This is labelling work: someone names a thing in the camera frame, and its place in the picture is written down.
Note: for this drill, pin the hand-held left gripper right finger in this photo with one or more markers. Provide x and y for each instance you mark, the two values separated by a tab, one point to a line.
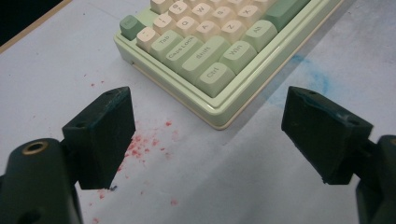
323	137

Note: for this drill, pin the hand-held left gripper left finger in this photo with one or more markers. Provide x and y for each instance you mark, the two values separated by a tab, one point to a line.
99	140

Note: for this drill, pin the green and pink keyboard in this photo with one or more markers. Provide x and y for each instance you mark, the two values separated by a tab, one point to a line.
218	56

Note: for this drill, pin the white table cover board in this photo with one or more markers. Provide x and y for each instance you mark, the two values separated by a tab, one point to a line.
233	174

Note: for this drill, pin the wooden table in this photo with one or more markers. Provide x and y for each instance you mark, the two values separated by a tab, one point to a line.
34	25

